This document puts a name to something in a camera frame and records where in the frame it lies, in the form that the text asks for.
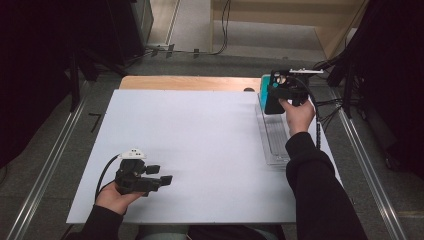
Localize person's dark zipper jacket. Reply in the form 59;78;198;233
187;224;286;240

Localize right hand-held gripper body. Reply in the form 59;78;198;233
270;68;325;108

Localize black floor cables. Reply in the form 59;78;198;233
312;56;354;133

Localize wooden table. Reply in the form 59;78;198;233
118;75;263;93

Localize person's left hand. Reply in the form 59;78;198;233
95;181;145;216

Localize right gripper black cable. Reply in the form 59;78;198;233
293;76;323;150

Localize dark cabinet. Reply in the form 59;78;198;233
108;0;155;65

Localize metal floor rail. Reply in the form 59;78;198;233
337;105;408;240
5;81;89;240

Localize black tape mark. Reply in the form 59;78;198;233
87;112;103;134

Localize person's right hand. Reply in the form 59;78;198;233
278;97;316;137

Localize black hanging cables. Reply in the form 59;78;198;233
199;0;233;57

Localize white board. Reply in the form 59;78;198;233
65;88;343;225

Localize clear plastic tray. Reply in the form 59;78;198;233
255;92;292;167

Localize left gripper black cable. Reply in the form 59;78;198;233
94;153;122;202

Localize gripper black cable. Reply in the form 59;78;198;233
94;153;122;202
293;76;323;150

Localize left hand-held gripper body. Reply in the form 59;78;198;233
114;148;163;197

